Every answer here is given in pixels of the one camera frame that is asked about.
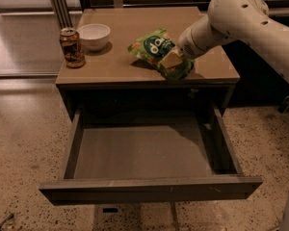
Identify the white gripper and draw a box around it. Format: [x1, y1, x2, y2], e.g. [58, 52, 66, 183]
[160, 23, 215, 68]

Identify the open grey top drawer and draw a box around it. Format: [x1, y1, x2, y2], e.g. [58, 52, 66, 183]
[39, 106, 262, 205]

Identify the white ceramic bowl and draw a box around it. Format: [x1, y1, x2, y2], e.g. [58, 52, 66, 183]
[78, 23, 111, 51]

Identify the brown soda can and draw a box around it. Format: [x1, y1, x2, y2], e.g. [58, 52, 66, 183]
[60, 27, 86, 68]

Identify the green rice chip bag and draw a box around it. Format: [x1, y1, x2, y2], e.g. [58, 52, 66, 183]
[127, 28, 194, 81]

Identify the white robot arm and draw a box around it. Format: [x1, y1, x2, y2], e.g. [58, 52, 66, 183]
[159, 0, 289, 84]

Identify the metal pole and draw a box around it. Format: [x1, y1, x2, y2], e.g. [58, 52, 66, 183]
[50, 0, 72, 29]

